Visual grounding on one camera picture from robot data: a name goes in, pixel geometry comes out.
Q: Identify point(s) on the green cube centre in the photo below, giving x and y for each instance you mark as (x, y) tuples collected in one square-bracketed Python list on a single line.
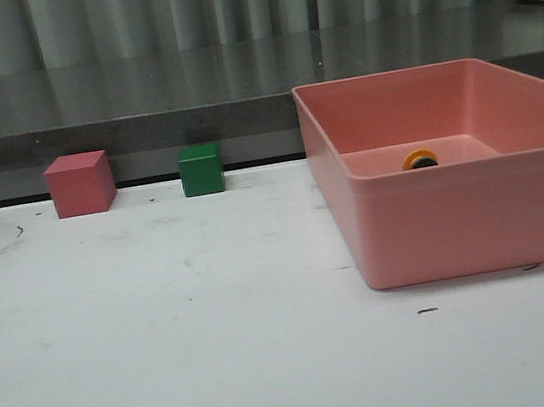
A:
[(201, 170)]

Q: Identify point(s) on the yellow push button switch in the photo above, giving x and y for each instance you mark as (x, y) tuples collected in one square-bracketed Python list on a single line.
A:
[(420, 158)]

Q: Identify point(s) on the pink plastic bin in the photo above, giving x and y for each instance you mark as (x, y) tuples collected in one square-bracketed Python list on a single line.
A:
[(480, 209)]

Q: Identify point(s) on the pink cube by counter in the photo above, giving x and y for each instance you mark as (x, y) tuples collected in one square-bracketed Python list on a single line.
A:
[(81, 184)]

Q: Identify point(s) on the grey stone counter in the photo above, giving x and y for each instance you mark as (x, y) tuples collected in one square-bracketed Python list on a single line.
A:
[(141, 111)]

